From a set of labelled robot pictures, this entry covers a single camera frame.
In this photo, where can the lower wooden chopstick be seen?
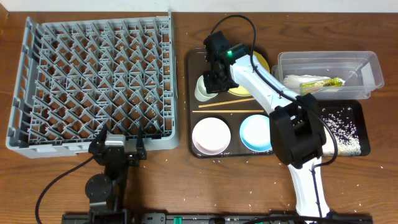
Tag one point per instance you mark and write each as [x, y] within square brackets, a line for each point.
[227, 111]

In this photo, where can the upper wooden chopstick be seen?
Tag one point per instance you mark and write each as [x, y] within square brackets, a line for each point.
[226, 102]

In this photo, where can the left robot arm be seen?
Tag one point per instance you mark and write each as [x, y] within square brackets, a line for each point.
[105, 191]

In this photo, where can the light blue bowl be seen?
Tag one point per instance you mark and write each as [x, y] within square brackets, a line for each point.
[255, 133]

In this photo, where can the white plastic cup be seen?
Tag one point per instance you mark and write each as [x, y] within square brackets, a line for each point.
[200, 91]

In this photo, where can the yellow round plate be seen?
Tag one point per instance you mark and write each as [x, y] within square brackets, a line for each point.
[240, 90]

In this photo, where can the white round bowl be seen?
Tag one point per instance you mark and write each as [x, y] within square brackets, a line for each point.
[211, 136]

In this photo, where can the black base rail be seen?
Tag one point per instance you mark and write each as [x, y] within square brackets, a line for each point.
[161, 218]

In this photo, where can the green snack wrapper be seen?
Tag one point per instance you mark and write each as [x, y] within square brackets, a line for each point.
[318, 85]

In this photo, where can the pile of rice waste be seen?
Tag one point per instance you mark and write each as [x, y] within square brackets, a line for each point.
[340, 121]

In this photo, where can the clear plastic waste bin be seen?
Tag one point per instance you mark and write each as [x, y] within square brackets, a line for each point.
[360, 70]

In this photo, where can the dark brown serving tray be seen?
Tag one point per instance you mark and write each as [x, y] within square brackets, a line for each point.
[195, 65]

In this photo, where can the black waste tray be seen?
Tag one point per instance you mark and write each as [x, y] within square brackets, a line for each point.
[328, 148]

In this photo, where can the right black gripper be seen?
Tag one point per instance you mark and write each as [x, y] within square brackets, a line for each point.
[210, 87]

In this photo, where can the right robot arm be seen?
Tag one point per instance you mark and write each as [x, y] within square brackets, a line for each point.
[296, 129]

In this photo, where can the wooden chopstick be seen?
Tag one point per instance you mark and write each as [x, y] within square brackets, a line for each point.
[226, 102]
[227, 111]

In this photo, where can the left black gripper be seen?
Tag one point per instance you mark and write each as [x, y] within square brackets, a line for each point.
[140, 153]

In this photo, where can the grey plastic dish rack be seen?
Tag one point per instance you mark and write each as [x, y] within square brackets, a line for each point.
[76, 77]

